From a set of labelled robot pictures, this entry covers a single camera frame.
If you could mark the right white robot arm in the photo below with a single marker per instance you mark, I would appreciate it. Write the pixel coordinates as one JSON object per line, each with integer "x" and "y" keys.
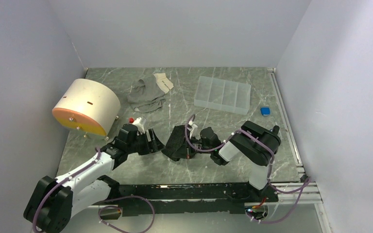
{"x": 253, "y": 141}

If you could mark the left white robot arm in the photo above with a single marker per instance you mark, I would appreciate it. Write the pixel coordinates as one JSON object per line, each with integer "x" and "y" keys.
{"x": 55, "y": 201}

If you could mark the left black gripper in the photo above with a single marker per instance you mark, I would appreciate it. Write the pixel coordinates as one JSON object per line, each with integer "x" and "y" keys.
{"x": 156, "y": 145}

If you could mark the black striped underwear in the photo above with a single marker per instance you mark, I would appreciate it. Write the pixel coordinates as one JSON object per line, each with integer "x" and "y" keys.
{"x": 177, "y": 135}

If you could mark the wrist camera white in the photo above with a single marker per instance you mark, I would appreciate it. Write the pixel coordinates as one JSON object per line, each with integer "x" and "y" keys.
{"x": 192, "y": 127}
{"x": 139, "y": 123}

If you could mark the cream cylindrical drum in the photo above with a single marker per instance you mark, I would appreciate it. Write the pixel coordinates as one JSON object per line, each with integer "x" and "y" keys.
{"x": 89, "y": 107}

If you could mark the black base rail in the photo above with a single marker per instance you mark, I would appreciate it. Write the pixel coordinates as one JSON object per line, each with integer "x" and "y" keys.
{"x": 233, "y": 198}

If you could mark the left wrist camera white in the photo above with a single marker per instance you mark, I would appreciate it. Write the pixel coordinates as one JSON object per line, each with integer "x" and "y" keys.
{"x": 139, "y": 123}

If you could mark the blue small block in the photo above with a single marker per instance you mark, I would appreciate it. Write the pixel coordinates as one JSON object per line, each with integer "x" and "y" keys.
{"x": 265, "y": 111}

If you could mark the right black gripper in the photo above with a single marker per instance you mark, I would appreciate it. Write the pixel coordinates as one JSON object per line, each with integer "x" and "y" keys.
{"x": 189, "y": 153}

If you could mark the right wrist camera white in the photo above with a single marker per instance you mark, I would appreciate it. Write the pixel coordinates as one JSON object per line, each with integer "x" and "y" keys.
{"x": 192, "y": 127}

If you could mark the clear plastic organizer box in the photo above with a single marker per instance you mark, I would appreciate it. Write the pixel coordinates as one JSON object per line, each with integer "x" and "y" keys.
{"x": 223, "y": 95}

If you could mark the grey underwear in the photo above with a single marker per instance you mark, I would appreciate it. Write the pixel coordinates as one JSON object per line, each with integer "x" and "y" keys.
{"x": 148, "y": 94}

